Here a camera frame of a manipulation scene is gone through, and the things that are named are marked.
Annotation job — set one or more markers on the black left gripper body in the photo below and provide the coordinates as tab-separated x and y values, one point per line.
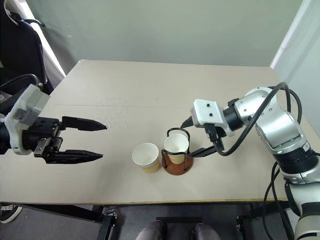
42	135

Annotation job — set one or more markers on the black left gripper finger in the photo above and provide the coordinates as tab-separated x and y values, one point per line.
85	124
77	156

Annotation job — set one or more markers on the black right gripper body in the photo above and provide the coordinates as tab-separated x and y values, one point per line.
212	132

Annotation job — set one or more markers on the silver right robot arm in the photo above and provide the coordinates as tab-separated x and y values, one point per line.
282	125

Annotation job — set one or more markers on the white kraft paper cup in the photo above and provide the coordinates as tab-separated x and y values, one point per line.
176	156
150	166

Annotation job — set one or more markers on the dark rounded shape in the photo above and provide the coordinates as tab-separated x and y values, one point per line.
151	231
206	232

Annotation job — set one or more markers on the black white sneaker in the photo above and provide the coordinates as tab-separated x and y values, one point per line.
8	211

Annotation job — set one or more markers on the black office chair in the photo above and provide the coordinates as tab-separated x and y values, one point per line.
20	50

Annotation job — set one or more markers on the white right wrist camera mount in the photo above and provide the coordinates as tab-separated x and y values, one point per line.
207	112

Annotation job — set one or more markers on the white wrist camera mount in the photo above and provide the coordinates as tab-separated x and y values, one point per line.
30	105
207	112

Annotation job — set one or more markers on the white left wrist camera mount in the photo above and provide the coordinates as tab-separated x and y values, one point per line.
30	105

